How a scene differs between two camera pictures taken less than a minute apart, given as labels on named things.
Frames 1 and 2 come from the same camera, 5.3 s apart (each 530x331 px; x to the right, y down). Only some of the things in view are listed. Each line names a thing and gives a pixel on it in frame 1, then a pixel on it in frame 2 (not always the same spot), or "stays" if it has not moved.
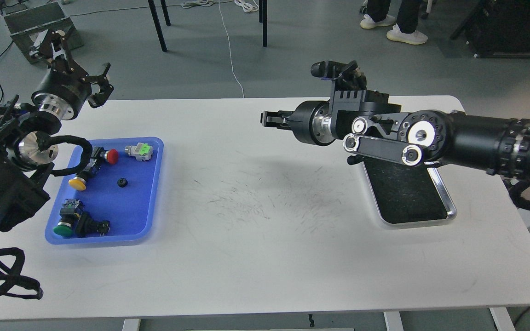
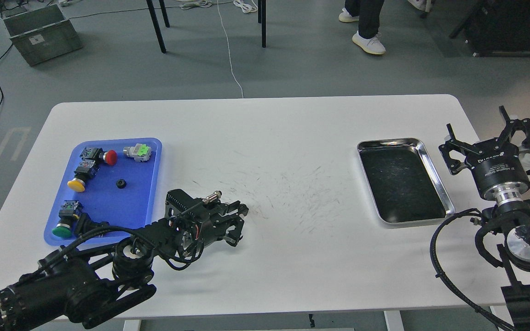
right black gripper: [311, 122] to [494, 161]
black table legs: [263, 8] stays
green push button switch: [69, 214] stays
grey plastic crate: [28, 26] stays
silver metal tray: [409, 195] stays
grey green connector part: [142, 151] stays
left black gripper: [63, 89] to [187, 233]
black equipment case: [521, 29] stays
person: [405, 29] to [368, 37]
